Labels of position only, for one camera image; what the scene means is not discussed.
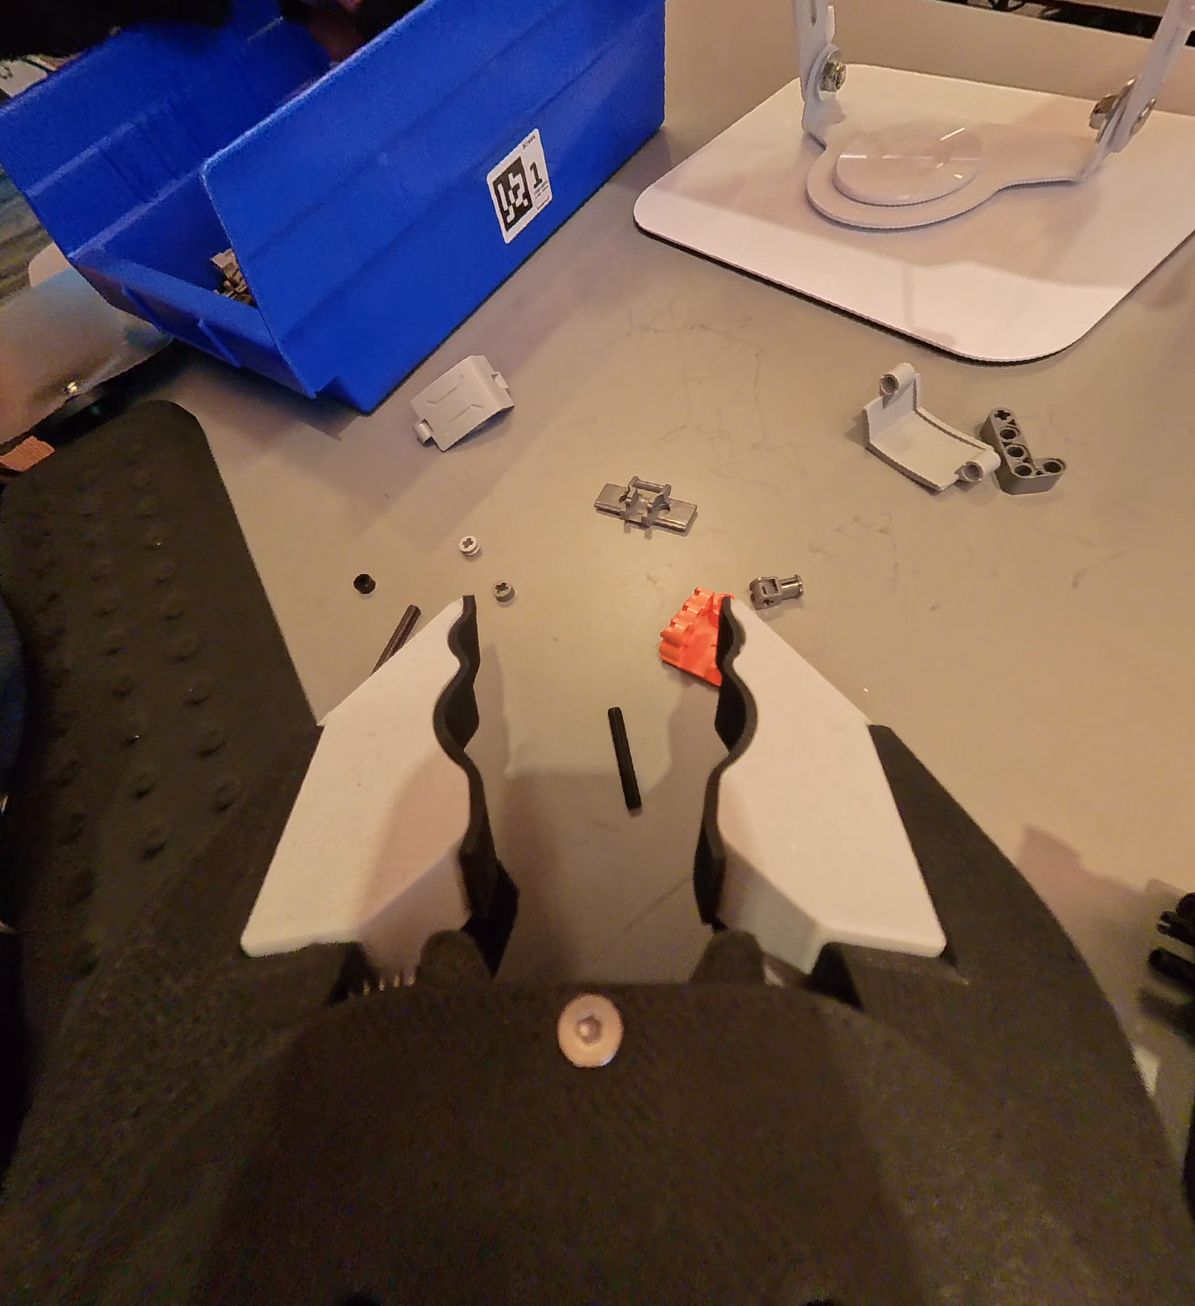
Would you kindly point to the grey brick beam with holes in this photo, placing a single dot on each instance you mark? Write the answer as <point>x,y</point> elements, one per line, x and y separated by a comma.
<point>1024,452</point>

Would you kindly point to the blue bin with square tag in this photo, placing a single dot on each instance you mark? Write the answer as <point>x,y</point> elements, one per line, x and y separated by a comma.
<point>393,182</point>

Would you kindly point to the grey armrest bracket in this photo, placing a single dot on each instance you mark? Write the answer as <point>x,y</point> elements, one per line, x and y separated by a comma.
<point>66,358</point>

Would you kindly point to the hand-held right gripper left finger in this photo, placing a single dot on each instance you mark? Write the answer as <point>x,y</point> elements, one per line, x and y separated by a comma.
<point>364,816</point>

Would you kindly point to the white book stand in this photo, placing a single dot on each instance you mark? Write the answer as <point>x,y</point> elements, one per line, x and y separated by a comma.
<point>967,205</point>

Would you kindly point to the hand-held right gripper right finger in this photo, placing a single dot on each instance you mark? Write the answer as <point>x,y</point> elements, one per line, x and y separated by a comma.
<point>823,816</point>

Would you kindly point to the light grey flat brick panel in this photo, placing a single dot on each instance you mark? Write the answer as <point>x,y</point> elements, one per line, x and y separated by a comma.
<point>461,398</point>

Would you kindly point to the small grey brick connector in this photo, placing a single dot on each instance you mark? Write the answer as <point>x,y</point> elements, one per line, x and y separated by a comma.
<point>776,588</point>

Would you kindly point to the black axle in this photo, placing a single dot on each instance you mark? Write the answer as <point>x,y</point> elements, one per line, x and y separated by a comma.
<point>623,755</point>

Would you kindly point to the black perforated armrest pad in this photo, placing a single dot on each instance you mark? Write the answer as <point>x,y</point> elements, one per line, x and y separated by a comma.
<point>129,673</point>

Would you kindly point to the orange brick panel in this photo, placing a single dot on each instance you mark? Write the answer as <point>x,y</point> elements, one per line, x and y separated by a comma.
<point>693,637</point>

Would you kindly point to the grey track link piece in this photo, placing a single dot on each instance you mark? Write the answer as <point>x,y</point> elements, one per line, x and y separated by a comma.
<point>649,503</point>

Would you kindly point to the black pin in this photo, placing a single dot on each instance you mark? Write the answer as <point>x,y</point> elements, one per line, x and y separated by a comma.
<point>393,637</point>

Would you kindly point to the light grey curved brick panel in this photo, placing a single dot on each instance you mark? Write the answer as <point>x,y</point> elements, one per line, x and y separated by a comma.
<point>919,430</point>

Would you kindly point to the pile of small brick parts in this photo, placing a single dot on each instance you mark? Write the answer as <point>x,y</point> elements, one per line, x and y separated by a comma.
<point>237,275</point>

